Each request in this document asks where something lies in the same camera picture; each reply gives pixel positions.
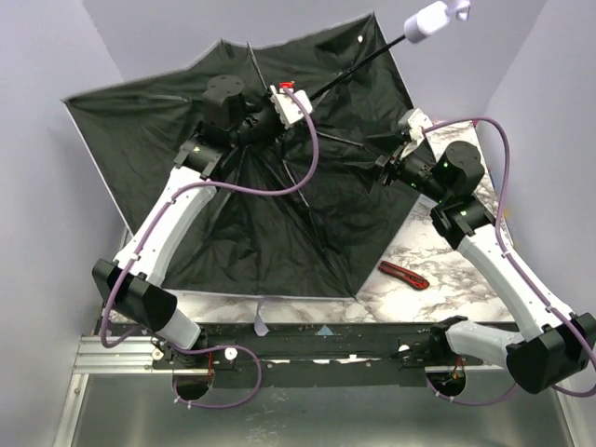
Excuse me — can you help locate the lavender umbrella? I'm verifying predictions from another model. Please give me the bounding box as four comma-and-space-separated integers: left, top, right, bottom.
62, 0, 474, 337

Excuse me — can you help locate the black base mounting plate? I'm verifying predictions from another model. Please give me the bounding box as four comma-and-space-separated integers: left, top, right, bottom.
95, 320, 513, 388

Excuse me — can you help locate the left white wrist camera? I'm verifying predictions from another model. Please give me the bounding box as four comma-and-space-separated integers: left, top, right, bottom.
269, 81, 313, 129

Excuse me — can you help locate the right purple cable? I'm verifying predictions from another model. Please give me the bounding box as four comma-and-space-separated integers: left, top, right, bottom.
421, 115, 596, 406

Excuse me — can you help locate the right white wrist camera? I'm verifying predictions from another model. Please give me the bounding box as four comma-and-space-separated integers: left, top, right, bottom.
398, 108, 427, 159

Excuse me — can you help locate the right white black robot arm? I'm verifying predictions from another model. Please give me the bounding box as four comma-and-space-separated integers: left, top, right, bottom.
365, 133, 595, 394

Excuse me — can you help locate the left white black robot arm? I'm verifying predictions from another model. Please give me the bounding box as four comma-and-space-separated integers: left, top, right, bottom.
92, 136, 319, 352

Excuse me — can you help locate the red black utility knife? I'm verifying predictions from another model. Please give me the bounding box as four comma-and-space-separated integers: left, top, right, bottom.
378, 261, 429, 291

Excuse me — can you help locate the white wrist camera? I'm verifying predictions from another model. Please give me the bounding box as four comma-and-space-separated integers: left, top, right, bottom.
269, 81, 313, 129
398, 108, 427, 159

